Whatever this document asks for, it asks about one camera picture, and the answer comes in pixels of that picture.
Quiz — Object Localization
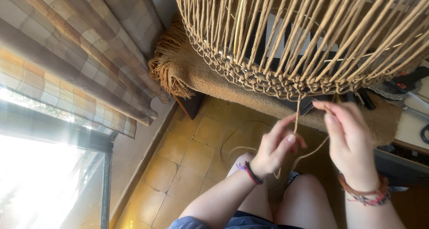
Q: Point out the person's left hand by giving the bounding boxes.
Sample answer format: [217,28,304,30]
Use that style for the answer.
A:
[250,113,308,180]

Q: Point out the person's right hand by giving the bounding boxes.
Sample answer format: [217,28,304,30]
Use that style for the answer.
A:
[312,100,381,191]

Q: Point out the tan paper cord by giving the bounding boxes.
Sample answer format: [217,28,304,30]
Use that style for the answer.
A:
[221,93,330,180]

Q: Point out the grey and white shoe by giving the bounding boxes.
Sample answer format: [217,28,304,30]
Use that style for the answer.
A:
[286,170,301,186]

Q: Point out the person's left leg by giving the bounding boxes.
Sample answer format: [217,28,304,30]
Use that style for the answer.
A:
[226,152,274,223]

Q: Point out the person's leg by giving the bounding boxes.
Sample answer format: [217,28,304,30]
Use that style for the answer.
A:
[273,174,339,229]
[226,152,274,223]

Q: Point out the person's right leg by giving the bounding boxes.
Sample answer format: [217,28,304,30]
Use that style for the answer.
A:
[273,174,339,229]

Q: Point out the blue denim shorts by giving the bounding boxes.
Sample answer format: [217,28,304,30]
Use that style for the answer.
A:
[168,210,304,229]

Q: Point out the silver metal tool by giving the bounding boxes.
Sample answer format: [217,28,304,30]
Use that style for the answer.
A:
[385,92,429,121]

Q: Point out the black tool with orange button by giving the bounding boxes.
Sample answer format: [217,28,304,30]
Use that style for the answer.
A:
[382,66,429,95]

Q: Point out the dark wooden table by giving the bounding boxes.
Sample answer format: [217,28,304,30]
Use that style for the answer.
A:
[172,91,206,120]

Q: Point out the brown fringed mat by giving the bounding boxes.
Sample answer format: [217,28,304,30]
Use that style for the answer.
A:
[148,11,403,146]

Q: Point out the beige checked curtain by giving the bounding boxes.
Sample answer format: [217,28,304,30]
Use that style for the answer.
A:
[0,0,172,140]

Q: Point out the black and red string bracelets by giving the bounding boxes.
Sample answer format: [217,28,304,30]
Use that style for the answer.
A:
[236,161,265,185]

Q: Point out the brown and beaded bracelets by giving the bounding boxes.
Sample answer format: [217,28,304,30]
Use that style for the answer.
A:
[337,172,391,207]

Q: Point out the tan macrame cord lampshade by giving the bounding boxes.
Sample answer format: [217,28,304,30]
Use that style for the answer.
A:
[174,0,429,101]

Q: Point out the dark metal window frame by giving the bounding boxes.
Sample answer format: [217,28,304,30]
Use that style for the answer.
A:
[0,98,115,229]

